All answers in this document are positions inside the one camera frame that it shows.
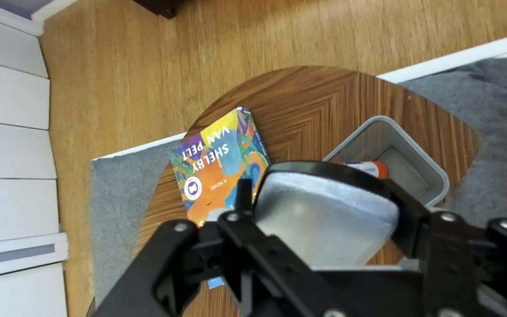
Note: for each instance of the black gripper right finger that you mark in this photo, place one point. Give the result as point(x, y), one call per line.
point(475, 265)

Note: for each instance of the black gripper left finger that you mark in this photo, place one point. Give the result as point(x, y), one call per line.
point(176, 265)

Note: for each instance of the colourful paperback book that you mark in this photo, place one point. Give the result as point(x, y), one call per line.
point(218, 164)

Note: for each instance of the glue stick orange cap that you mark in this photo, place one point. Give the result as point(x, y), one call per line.
point(373, 170)

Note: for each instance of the white wardrobe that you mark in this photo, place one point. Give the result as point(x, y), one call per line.
point(12, 152)

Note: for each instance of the wooden side table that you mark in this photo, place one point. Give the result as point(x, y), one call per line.
point(324, 112)

